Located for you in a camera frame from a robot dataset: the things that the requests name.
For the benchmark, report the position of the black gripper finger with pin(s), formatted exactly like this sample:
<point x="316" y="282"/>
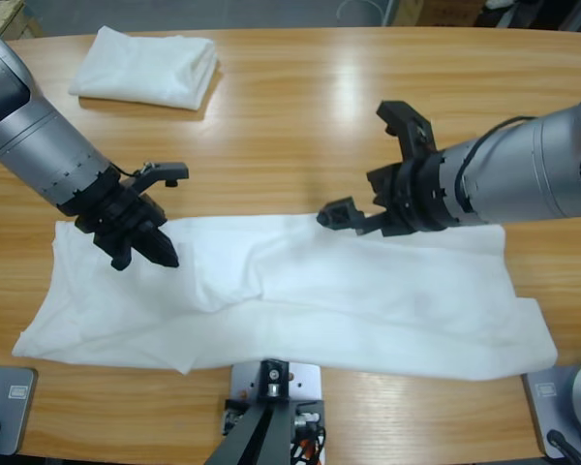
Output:
<point x="160" y="249"/>
<point x="341" y="215"/>

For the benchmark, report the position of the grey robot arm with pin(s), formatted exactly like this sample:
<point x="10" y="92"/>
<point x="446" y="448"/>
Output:
<point x="34" y="135"/>
<point x="528" y="164"/>

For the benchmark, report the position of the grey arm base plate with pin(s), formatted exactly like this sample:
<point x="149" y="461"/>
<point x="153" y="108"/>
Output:
<point x="557" y="407"/>
<point x="9" y="412"/>

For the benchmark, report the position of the folded white t-shirt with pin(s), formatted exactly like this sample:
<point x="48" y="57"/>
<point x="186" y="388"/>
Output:
<point x="140" y="68"/>

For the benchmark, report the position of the dark camera stand post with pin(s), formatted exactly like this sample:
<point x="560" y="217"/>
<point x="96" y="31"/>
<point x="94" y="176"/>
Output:
<point x="266" y="436"/>

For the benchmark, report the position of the white mounting block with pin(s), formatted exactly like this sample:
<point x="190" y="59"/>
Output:
<point x="305" y="382"/>

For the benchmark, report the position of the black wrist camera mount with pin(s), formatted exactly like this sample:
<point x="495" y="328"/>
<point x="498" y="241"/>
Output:
<point x="404" y="121"/>
<point x="167" y="170"/>

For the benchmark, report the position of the wooden crate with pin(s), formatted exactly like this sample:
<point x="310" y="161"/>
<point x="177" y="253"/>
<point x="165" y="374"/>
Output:
<point x="19" y="19"/>

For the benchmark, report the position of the brown cardboard box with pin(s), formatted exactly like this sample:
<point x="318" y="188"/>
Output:
<point x="436" y="10"/>

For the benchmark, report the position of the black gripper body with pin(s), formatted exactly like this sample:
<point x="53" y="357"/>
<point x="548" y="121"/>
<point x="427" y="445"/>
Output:
<point x="111" y="213"/>
<point x="411" y="198"/>

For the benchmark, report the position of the white t-shirt with black print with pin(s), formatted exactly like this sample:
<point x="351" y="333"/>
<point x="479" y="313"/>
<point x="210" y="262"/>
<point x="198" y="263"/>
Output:
<point x="319" y="300"/>

